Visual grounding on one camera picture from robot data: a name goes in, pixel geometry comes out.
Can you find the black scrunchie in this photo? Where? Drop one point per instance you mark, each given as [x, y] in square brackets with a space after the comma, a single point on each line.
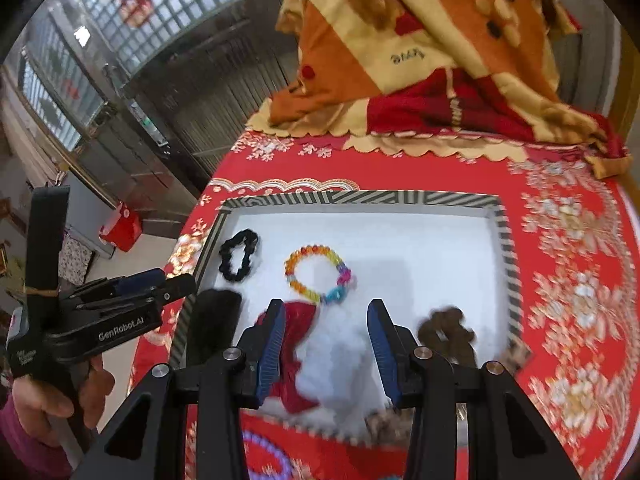
[227, 260]

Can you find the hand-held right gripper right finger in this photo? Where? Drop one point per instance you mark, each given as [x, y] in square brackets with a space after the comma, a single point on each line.
[382, 355]

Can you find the red window decoration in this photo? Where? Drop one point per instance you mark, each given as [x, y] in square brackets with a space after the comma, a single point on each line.
[135, 5]

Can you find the striped cardboard box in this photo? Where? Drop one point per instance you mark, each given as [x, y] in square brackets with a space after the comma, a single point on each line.
[400, 240]

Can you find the grey metal door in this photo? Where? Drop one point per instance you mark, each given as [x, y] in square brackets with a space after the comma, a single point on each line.
[210, 110]

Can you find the red floral tablecloth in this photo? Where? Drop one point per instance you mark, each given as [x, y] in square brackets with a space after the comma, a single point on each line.
[575, 260]

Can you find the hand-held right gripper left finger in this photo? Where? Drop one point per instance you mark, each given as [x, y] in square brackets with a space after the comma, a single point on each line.
[270, 355]

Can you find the red scrunchie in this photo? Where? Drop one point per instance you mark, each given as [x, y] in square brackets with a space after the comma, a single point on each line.
[300, 320]

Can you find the red container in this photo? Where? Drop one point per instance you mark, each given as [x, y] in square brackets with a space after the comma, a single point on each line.
[120, 227]

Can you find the brown scrunchie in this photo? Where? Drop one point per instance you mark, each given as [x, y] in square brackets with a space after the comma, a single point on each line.
[445, 330]

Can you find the white fluffy scrunchie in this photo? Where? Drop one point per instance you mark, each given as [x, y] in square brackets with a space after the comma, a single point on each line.
[340, 375]

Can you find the glass block window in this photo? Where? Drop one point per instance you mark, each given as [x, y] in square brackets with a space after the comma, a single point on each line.
[200, 10]

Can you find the person's left forearm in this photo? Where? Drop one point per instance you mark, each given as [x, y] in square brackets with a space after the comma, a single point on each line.
[25, 457]

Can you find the person's left hand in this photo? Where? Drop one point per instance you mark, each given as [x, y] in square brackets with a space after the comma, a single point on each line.
[40, 400]

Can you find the orange red patterned blanket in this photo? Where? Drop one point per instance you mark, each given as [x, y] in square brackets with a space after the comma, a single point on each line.
[400, 20]

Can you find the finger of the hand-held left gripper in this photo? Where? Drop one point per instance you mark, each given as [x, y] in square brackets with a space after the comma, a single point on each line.
[142, 280]
[177, 287]

